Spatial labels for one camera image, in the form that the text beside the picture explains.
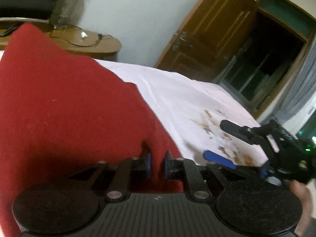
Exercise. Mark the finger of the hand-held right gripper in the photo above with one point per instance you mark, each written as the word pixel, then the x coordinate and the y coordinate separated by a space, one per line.
pixel 233 127
pixel 217 158

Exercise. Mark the red knit sweater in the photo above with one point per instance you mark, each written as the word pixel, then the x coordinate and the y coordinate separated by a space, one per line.
pixel 61 103

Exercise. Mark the brown wooden door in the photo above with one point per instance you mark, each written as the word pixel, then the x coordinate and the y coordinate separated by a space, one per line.
pixel 217 24

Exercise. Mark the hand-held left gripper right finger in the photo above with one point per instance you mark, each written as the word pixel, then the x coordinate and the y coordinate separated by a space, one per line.
pixel 167 166

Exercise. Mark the grey curtain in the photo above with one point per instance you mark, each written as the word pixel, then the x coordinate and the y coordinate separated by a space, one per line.
pixel 301 91

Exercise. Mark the small white plug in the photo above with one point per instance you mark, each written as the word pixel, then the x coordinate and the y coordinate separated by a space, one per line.
pixel 84 35

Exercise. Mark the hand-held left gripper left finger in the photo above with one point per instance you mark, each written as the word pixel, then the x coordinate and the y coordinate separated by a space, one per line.
pixel 148 165

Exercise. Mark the wooden door frame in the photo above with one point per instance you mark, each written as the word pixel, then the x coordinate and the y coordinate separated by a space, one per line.
pixel 284 12

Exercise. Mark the metal door lock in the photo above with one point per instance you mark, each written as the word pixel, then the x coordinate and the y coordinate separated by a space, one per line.
pixel 181 40

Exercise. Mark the wooden television stand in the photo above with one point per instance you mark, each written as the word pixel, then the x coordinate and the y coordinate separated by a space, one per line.
pixel 98 45

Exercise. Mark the clear glass vase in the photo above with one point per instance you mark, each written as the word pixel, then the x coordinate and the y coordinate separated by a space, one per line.
pixel 68 2

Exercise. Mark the person's right hand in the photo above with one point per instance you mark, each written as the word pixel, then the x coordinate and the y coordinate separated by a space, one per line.
pixel 302 202

